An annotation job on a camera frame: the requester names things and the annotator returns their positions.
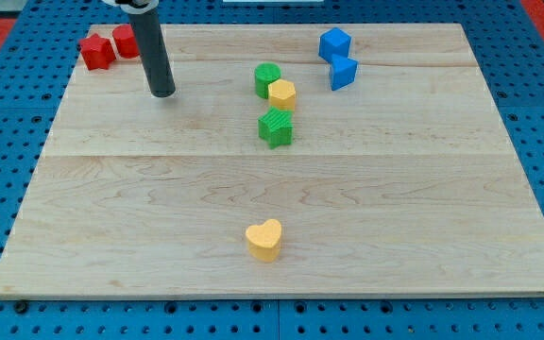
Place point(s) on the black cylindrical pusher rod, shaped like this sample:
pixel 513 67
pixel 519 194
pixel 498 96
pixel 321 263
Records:
pixel 144 20

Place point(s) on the blue triangle block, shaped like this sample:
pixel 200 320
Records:
pixel 342 71

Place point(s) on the red cylinder block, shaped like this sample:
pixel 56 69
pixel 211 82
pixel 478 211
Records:
pixel 125 41

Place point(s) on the red star block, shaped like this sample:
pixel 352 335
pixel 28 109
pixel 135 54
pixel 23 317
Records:
pixel 97 52

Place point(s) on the green circle block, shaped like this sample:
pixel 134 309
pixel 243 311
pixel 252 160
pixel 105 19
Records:
pixel 265 74

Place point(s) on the yellow hexagon block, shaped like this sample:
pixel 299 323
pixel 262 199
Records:
pixel 282 95

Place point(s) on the green star block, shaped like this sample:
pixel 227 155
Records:
pixel 275 127

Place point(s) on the light wooden board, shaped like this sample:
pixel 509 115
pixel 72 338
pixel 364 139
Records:
pixel 404 184

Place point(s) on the yellow heart block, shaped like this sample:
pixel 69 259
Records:
pixel 264 241

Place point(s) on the blue cube block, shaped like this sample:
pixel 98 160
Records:
pixel 334 42

